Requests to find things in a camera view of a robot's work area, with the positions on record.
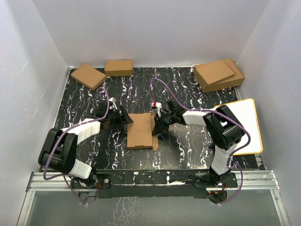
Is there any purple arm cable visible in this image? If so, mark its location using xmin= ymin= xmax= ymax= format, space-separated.
xmin=43 ymin=86 xmax=111 ymax=206
xmin=149 ymin=78 xmax=252 ymax=203

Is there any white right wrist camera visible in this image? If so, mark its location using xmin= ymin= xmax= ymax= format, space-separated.
xmin=151 ymin=102 xmax=164 ymax=118

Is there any white board with yellow rim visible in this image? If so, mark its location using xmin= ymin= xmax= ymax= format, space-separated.
xmin=225 ymin=98 xmax=263 ymax=155

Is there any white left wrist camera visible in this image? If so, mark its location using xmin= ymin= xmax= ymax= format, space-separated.
xmin=109 ymin=97 xmax=117 ymax=113

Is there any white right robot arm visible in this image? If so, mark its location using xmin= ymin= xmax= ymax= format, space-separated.
xmin=151 ymin=100 xmax=246 ymax=187

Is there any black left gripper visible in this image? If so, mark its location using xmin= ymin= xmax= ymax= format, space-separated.
xmin=107 ymin=106 xmax=133 ymax=131

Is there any small cardboard box top right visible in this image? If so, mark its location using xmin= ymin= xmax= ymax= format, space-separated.
xmin=193 ymin=60 xmax=235 ymax=89

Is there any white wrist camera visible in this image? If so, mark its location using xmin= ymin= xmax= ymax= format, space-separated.
xmin=151 ymin=102 xmax=164 ymax=118
xmin=109 ymin=97 xmax=117 ymax=113

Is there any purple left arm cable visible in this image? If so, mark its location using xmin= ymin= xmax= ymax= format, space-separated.
xmin=43 ymin=86 xmax=111 ymax=206

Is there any aluminium frame rail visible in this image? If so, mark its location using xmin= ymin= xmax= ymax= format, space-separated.
xmin=234 ymin=170 xmax=290 ymax=226

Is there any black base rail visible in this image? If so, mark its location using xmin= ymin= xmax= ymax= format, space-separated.
xmin=71 ymin=169 xmax=239 ymax=201

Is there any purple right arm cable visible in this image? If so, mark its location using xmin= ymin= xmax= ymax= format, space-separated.
xmin=149 ymin=78 xmax=252 ymax=203

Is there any large cardboard box bottom right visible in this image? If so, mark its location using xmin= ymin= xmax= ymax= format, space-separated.
xmin=205 ymin=58 xmax=245 ymax=93

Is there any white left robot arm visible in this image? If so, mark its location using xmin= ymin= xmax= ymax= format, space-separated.
xmin=38 ymin=100 xmax=134 ymax=188

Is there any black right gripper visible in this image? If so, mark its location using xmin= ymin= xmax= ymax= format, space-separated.
xmin=152 ymin=111 xmax=176 ymax=135

